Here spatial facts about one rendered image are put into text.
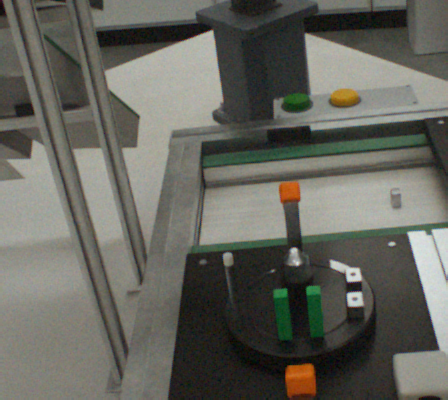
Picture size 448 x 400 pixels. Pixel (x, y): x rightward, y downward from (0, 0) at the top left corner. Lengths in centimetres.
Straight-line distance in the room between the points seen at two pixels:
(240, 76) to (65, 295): 46
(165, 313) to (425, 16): 38
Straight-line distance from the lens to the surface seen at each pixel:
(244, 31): 117
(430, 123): 104
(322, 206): 98
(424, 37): 73
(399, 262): 80
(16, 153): 105
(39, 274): 106
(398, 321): 73
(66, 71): 84
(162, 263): 85
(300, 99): 113
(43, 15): 83
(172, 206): 95
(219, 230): 96
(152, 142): 132
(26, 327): 98
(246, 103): 125
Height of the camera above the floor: 146
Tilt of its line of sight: 30 degrees down
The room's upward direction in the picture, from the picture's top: 9 degrees counter-clockwise
